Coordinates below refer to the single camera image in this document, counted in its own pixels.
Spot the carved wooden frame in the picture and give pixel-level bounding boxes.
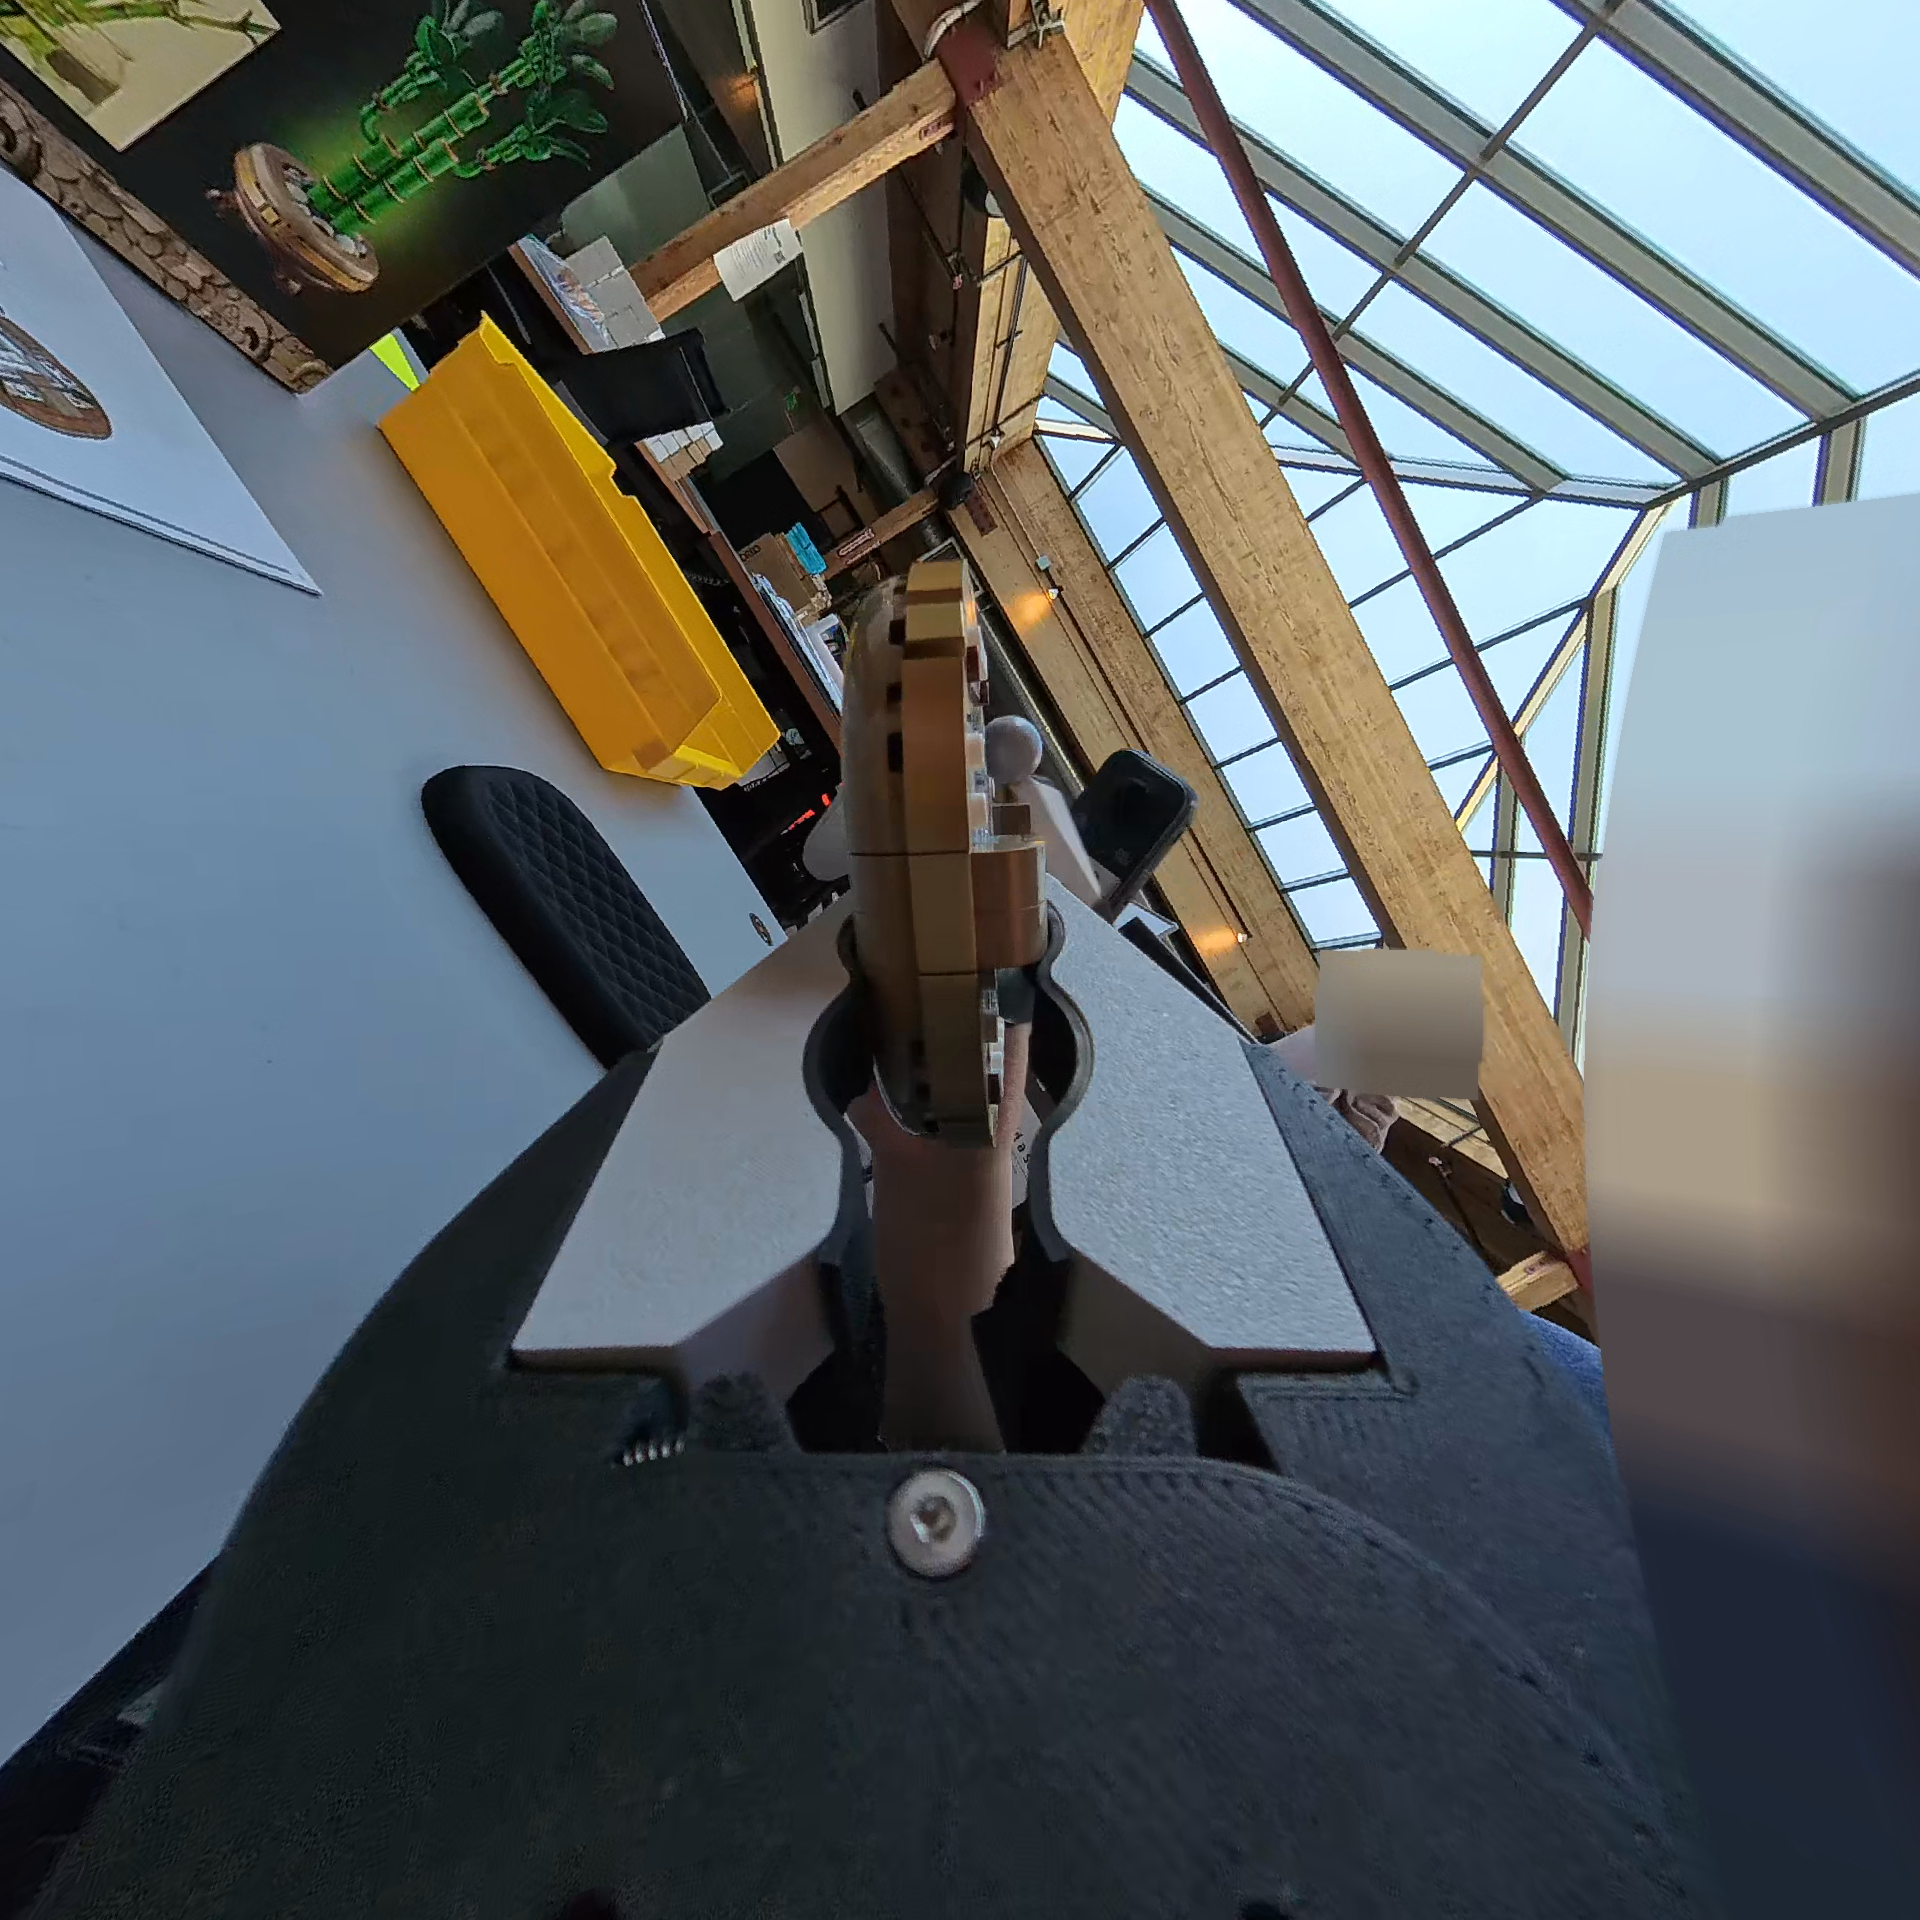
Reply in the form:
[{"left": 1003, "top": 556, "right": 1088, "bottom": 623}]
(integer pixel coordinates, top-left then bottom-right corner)
[{"left": 0, "top": 78, "right": 336, "bottom": 394}]

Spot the white paper note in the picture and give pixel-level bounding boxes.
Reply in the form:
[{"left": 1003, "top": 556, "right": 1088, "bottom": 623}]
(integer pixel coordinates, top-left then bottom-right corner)
[{"left": 711, "top": 214, "right": 808, "bottom": 300}]

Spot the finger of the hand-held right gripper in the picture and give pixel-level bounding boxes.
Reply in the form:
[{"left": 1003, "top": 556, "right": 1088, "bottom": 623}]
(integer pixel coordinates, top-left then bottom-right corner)
[{"left": 1032, "top": 777, "right": 1121, "bottom": 922}]

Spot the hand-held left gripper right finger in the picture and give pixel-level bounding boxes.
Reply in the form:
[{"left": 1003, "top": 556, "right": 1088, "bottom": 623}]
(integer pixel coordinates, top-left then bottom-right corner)
[{"left": 1029, "top": 882, "right": 1384, "bottom": 1401}]

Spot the dark bamboo picture lego box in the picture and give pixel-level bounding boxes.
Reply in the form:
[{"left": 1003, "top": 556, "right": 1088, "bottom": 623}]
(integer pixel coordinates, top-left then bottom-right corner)
[{"left": 0, "top": 0, "right": 724, "bottom": 373}]

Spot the lego instruction booklet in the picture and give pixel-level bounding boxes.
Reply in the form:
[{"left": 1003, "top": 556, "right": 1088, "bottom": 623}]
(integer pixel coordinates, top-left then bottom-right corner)
[{"left": 0, "top": 165, "right": 323, "bottom": 598}]

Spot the yellow plastic bin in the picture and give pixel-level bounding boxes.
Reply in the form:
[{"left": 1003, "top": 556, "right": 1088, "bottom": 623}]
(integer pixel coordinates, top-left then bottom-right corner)
[{"left": 378, "top": 314, "right": 785, "bottom": 791}]

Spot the black quilted wrist rest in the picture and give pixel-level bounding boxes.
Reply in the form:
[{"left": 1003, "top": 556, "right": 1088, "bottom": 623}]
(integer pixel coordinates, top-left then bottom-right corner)
[{"left": 424, "top": 765, "right": 714, "bottom": 1066}]

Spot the round gold lego base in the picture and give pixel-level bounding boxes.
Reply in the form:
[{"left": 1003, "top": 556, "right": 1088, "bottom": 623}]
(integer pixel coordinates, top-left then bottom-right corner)
[{"left": 839, "top": 558, "right": 1048, "bottom": 1150}]

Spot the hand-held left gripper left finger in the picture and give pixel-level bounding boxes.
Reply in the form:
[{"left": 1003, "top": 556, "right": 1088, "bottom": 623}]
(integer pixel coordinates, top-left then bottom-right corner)
[{"left": 511, "top": 914, "right": 876, "bottom": 1391}]

